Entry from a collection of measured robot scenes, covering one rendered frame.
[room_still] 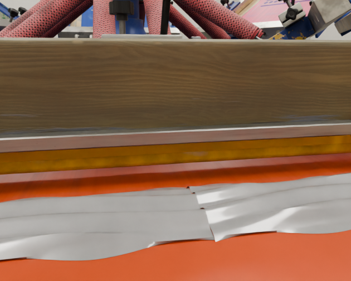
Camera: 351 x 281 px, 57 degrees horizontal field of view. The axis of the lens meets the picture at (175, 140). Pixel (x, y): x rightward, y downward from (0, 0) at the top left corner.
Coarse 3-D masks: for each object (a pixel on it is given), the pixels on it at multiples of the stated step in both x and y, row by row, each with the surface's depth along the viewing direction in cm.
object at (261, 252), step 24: (192, 168) 28; (216, 168) 28; (240, 168) 28; (264, 168) 28; (288, 168) 28; (312, 168) 28; (336, 168) 28; (240, 240) 17; (264, 240) 17; (288, 240) 17; (312, 240) 17; (336, 240) 17; (240, 264) 15; (264, 264) 15; (288, 264) 15; (312, 264) 15; (336, 264) 15
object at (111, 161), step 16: (320, 144) 29; (336, 144) 29; (48, 160) 25; (64, 160) 25; (80, 160) 25; (96, 160) 26; (112, 160) 26; (128, 160) 26; (144, 160) 26; (160, 160) 27; (176, 160) 27; (192, 160) 27; (208, 160) 27; (224, 160) 28
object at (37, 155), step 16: (176, 144) 26; (192, 144) 27; (208, 144) 27; (224, 144) 27; (240, 144) 28; (256, 144) 28; (272, 144) 28; (288, 144) 28; (304, 144) 29; (0, 160) 24; (16, 160) 24; (32, 160) 25
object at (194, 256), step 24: (120, 168) 28; (144, 168) 28; (168, 168) 28; (0, 192) 23; (24, 192) 23; (48, 192) 23; (72, 192) 23; (96, 192) 23; (192, 240) 17; (0, 264) 15; (24, 264) 15; (48, 264) 15; (72, 264) 15; (96, 264) 15; (120, 264) 15; (144, 264) 15; (168, 264) 15; (192, 264) 15; (216, 264) 15
